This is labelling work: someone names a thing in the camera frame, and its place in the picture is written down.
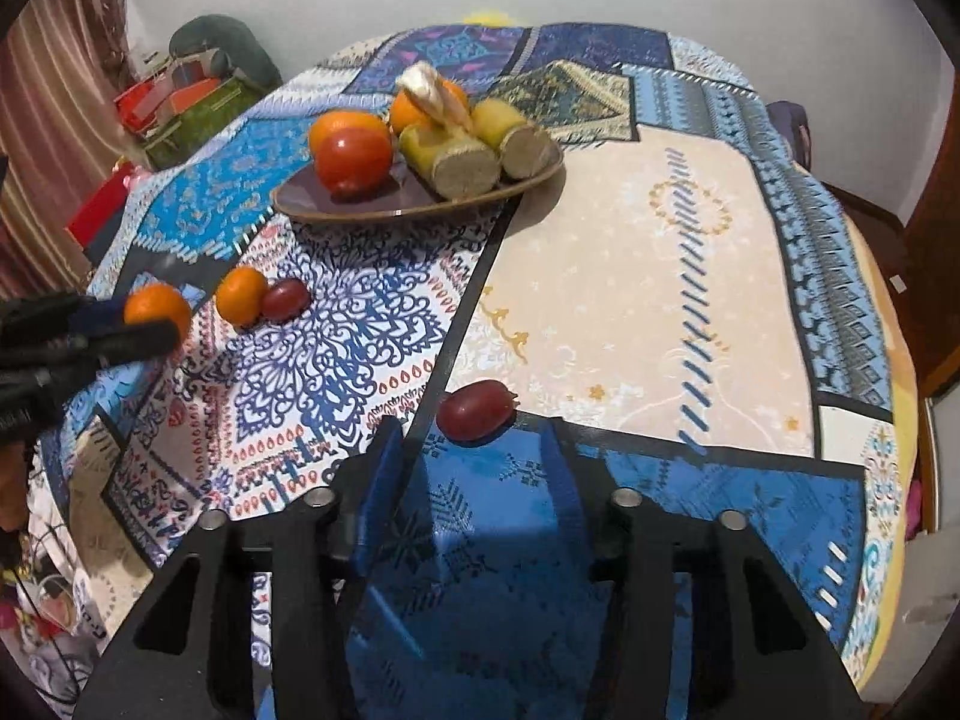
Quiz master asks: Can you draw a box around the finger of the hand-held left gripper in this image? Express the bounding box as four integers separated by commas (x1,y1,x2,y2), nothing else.
0,321,181,391
0,292,128,346

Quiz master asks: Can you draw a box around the dark purple plate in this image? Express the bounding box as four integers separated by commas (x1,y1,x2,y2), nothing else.
270,131,565,224

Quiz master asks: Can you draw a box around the large orange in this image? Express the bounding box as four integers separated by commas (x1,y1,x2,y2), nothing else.
308,111,392,158

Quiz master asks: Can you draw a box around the small tangerine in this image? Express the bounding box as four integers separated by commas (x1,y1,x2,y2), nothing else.
124,283,194,346
216,267,269,328

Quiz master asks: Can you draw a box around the corn cob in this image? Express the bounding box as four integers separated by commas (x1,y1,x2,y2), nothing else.
471,99,552,181
397,124,501,200

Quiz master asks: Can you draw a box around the patchwork blanket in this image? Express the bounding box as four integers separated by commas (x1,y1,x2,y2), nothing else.
30,19,920,720

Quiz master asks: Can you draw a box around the red flat box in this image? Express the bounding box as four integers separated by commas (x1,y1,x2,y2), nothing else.
66,161,151,252

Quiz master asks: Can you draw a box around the striped brown curtain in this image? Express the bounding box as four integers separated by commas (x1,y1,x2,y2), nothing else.
0,0,130,301

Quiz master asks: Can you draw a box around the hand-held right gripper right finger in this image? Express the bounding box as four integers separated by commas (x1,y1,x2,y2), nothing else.
541,416,863,720

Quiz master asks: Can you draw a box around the pile of red boxes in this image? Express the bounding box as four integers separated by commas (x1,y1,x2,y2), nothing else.
112,52,233,132

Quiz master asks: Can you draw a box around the orange with sticker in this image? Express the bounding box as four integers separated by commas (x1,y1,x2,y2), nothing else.
388,79,470,136

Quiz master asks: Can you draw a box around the green bag with boxes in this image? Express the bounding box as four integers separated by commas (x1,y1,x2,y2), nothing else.
142,79,256,170

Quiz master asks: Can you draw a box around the dark blue chair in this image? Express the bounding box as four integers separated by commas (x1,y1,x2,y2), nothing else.
769,101,812,166

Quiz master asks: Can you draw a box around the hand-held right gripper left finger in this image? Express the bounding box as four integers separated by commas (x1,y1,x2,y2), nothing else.
71,416,406,720

